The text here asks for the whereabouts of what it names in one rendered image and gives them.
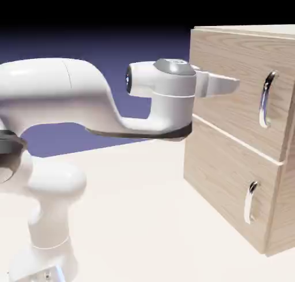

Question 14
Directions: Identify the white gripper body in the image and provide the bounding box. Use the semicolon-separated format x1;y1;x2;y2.
195;69;241;99

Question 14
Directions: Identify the large light wood door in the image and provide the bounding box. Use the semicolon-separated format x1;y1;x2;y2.
189;29;295;163

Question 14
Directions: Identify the light wood cabinet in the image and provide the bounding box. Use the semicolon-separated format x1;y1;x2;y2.
183;24;295;257

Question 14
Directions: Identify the small light wood door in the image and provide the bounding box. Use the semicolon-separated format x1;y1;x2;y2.
183;116;285;255

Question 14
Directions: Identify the long curved silver handle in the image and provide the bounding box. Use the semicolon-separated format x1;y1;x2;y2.
259;70;279;129

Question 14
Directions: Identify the short curved silver handle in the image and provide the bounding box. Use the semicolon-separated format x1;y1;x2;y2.
243;181;260;225

